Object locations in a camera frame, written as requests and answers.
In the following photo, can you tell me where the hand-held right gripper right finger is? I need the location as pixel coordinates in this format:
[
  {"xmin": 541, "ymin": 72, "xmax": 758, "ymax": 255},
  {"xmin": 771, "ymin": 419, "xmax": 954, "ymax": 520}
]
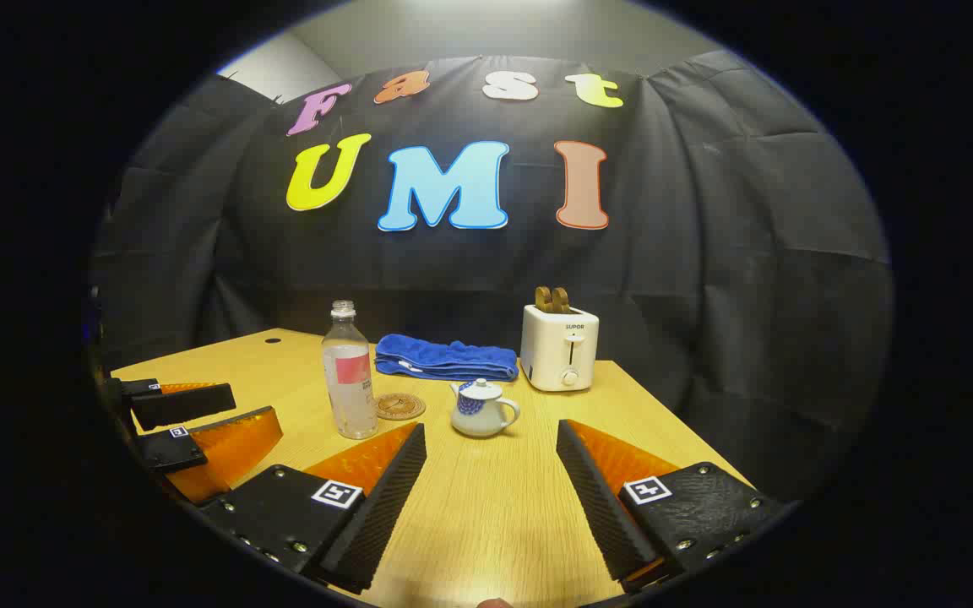
[{"xmin": 556, "ymin": 419, "xmax": 791, "ymax": 592}]

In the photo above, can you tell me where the clear plastic water bottle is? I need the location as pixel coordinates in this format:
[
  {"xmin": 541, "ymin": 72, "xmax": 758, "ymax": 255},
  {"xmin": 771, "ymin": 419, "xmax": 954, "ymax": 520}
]
[{"xmin": 322, "ymin": 300, "xmax": 379, "ymax": 440}]

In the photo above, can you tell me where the round brown coaster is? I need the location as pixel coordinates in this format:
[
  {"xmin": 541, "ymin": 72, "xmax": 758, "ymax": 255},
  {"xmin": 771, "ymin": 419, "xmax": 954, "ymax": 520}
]
[{"xmin": 375, "ymin": 393, "xmax": 427, "ymax": 421}]

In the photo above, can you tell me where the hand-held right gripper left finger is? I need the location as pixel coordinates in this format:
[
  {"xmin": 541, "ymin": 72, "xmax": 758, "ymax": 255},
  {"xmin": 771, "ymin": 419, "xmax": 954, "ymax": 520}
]
[{"xmin": 199, "ymin": 422, "xmax": 427, "ymax": 594}]

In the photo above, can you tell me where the white toaster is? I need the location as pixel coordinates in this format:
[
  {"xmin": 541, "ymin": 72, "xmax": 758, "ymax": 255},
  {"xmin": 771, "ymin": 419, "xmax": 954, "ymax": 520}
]
[{"xmin": 519, "ymin": 302, "xmax": 600, "ymax": 392}]

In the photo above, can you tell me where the folded blue towel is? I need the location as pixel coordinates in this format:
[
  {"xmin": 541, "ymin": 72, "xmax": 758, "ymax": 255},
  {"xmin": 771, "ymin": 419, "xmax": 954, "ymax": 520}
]
[{"xmin": 374, "ymin": 334, "xmax": 520, "ymax": 383}]

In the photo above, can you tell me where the white blue-patterned teacup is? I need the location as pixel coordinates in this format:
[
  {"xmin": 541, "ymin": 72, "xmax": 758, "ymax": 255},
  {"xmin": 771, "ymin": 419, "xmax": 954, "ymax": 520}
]
[{"xmin": 450, "ymin": 390, "xmax": 521, "ymax": 438}]

